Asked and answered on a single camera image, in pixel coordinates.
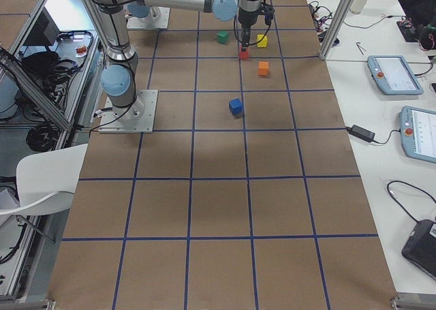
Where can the aluminium frame post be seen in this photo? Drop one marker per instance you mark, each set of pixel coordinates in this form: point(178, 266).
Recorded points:
point(343, 8)

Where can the yellow wooden block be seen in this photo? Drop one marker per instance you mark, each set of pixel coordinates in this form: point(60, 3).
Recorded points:
point(262, 41)

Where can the upper teach pendant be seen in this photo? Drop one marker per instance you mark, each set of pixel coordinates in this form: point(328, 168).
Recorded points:
point(393, 76)

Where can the white chair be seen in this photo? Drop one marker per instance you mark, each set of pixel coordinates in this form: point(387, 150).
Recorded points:
point(47, 181)

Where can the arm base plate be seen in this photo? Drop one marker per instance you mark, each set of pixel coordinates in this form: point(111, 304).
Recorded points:
point(139, 118)
point(134, 23)

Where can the black tablet device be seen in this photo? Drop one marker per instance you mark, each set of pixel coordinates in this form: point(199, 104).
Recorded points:
point(420, 247)

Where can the red wooden block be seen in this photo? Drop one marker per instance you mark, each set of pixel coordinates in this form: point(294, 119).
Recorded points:
point(243, 53)

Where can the teach pendant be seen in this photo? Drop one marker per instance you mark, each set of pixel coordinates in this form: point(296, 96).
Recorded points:
point(417, 130)
point(393, 76)

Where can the lower teach pendant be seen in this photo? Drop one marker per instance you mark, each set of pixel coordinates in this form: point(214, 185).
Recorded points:
point(417, 130)

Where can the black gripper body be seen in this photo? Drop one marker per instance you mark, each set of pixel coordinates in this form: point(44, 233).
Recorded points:
point(246, 26)

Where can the blue wooden block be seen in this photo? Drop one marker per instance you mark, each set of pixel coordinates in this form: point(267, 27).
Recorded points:
point(235, 106)

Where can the black monitor box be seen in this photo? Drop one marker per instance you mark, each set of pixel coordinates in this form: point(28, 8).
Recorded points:
point(44, 32)

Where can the orange wooden block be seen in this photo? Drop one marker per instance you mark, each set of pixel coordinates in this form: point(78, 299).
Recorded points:
point(263, 68)

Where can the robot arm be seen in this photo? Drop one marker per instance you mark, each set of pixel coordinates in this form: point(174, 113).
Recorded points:
point(144, 12)
point(119, 78)

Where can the green wooden block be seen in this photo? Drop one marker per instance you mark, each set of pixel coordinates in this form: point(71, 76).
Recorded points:
point(222, 37)

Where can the black power adapter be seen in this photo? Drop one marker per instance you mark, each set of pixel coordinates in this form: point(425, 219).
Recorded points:
point(361, 133)

